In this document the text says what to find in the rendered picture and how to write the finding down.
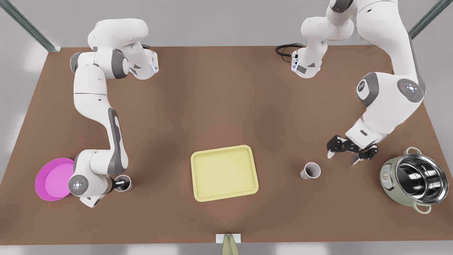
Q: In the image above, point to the silver frame post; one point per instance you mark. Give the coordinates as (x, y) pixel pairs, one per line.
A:
(428, 17)
(28, 26)
(229, 244)

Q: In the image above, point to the white IKEA cup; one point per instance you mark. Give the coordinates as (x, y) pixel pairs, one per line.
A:
(310, 171)
(126, 183)

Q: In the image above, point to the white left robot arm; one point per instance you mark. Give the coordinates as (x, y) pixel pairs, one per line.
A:
(387, 102)

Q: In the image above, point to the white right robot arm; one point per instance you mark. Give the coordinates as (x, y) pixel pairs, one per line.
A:
(90, 92)

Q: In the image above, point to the yellow rectangular tray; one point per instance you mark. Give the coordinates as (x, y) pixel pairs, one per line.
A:
(224, 173)

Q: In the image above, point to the pale green steel pot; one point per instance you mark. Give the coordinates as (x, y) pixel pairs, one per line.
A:
(417, 179)

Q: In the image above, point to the pink round plate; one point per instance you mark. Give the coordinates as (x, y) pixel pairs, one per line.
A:
(53, 180)

